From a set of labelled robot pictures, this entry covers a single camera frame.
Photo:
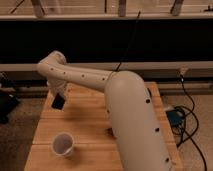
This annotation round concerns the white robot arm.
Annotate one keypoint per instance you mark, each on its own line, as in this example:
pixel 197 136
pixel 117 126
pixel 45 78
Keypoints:
pixel 134 122

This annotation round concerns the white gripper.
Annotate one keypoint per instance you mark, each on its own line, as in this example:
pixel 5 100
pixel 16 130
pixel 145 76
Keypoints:
pixel 57 87

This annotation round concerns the black eraser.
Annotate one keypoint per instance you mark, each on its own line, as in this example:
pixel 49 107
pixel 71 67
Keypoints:
pixel 58 102

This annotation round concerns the blue power adapter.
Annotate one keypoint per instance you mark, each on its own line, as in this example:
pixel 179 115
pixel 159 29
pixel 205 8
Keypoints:
pixel 174 118

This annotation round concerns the black object at left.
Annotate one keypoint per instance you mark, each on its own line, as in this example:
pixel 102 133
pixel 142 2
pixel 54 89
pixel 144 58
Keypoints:
pixel 8 102

